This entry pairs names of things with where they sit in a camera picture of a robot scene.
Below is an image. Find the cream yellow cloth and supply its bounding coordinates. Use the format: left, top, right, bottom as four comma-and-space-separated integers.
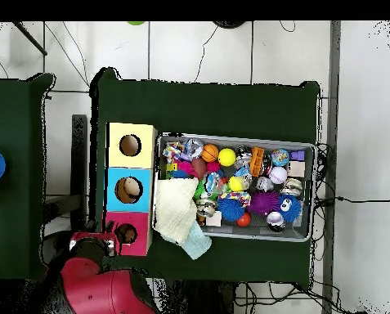
154, 177, 199, 247

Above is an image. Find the mint green cloth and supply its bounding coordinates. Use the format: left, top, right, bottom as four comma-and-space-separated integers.
180, 222, 213, 261

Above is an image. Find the wooden box with three holes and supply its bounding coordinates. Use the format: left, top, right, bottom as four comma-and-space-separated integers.
102, 122, 159, 257

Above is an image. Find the clear mesh bin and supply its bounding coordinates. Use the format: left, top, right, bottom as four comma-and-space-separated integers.
156, 133, 316, 243

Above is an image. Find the brown toy football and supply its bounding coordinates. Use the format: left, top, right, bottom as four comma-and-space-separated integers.
191, 157, 208, 181

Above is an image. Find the plain blue spiky ball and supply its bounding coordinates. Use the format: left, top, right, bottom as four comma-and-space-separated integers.
217, 197, 247, 223

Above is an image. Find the bright orange mini basketball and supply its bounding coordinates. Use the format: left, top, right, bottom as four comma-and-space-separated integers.
200, 143, 220, 164

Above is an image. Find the small red ball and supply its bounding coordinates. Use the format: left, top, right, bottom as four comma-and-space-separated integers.
236, 212, 253, 228

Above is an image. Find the yellow ball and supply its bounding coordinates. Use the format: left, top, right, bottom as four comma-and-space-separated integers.
217, 148, 237, 168

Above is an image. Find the purple spiky ball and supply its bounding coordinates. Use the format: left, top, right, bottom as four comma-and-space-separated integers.
247, 191, 281, 217

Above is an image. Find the orange plastic toy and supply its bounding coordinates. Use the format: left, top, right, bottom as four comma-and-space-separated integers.
249, 146, 267, 177

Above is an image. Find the white baseball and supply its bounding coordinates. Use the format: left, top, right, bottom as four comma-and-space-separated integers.
269, 166, 289, 185

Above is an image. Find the blue spiky ball with eyes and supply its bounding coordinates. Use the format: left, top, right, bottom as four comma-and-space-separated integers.
276, 195, 304, 224

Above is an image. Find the colourful speckled ball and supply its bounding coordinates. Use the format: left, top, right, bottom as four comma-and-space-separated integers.
271, 148, 291, 167

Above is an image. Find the black floor cable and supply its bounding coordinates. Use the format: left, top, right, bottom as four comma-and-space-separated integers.
334, 195, 390, 204

